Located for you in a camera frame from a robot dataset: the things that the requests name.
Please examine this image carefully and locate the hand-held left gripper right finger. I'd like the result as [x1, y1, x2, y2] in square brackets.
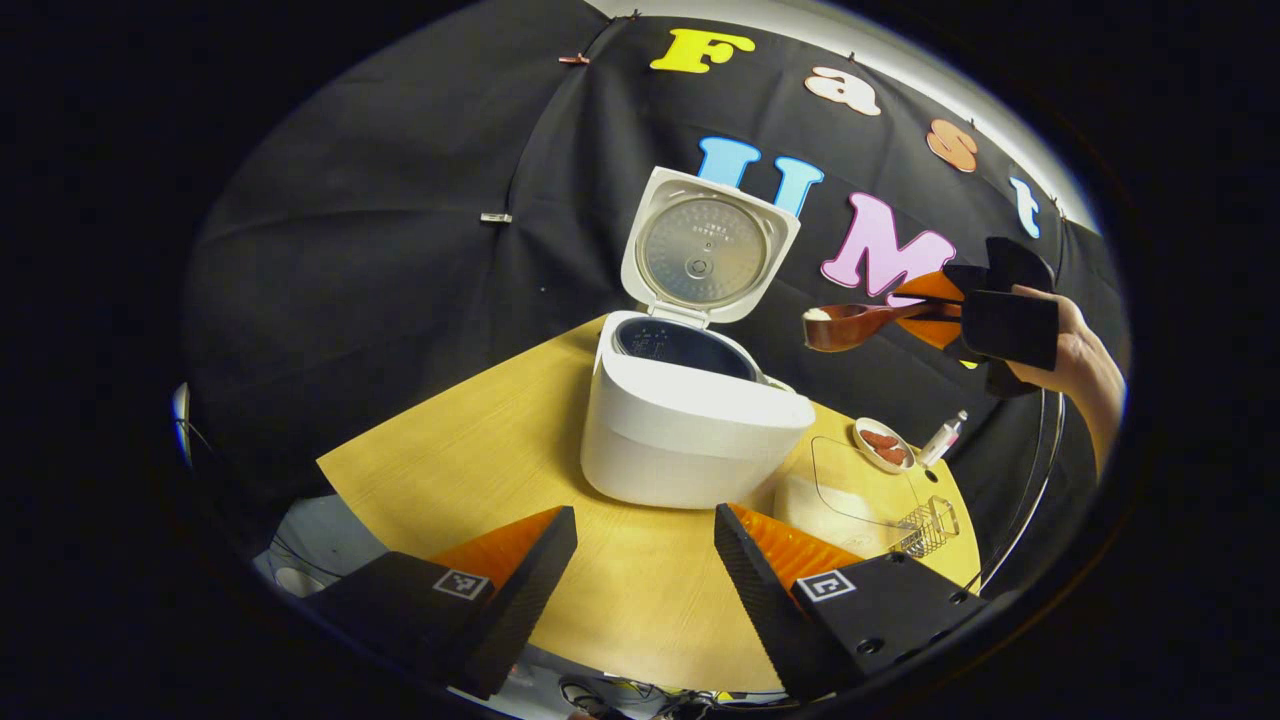
[714, 503, 993, 701]

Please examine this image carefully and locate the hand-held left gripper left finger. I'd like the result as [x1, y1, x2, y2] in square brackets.
[300, 507, 579, 701]

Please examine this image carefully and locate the white rice heap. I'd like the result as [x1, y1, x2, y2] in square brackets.
[777, 475, 893, 553]

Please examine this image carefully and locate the brown wooden spoon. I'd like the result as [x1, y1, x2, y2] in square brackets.
[803, 303, 963, 353]

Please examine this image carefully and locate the wire chopstick holder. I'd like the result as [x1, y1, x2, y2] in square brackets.
[890, 497, 961, 558]

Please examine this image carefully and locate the white rice cooker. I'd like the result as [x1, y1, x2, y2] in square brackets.
[580, 166, 816, 509]

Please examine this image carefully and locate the clear plastic rice container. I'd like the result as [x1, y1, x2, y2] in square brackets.
[775, 437, 926, 558]

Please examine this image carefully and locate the small pink label bottle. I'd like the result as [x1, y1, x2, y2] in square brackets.
[918, 410, 969, 469]

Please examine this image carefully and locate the white round plate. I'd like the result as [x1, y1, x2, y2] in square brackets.
[853, 417, 916, 474]

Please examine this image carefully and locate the black backdrop cloth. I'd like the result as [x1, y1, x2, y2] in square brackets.
[185, 0, 1131, 561]

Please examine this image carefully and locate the black cable bundle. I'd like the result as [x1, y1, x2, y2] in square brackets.
[558, 676, 763, 717]

